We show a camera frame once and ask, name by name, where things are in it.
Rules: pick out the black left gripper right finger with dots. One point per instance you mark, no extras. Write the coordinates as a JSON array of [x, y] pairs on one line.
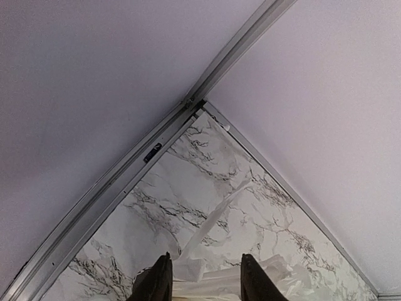
[[255, 283]]

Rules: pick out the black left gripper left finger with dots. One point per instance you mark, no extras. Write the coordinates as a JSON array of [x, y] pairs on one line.
[[154, 283]]

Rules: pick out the black cup with straws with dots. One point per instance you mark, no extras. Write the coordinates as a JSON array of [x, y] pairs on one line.
[[209, 266]]

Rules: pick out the left side aluminium rail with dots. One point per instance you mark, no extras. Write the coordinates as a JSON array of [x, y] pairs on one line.
[[82, 221]]

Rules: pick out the back aluminium table rail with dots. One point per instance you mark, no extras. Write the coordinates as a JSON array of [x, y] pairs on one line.
[[262, 161]]

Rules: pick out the left aluminium frame post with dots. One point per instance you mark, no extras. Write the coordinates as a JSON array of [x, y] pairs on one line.
[[255, 26]]

